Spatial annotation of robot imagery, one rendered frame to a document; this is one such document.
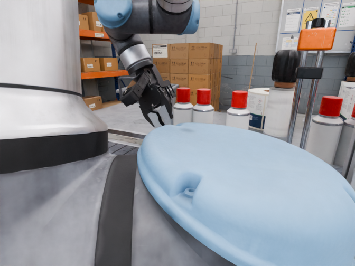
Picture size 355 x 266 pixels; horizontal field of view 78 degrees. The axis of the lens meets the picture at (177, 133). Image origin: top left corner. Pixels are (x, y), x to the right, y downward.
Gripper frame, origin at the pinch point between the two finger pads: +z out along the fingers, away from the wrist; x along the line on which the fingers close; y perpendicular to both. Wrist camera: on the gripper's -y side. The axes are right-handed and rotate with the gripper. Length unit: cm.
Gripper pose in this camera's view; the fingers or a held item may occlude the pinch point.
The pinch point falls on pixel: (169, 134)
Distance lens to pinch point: 59.0
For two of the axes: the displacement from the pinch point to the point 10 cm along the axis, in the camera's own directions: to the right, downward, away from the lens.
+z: 4.5, 8.9, 0.8
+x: -7.8, 3.5, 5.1
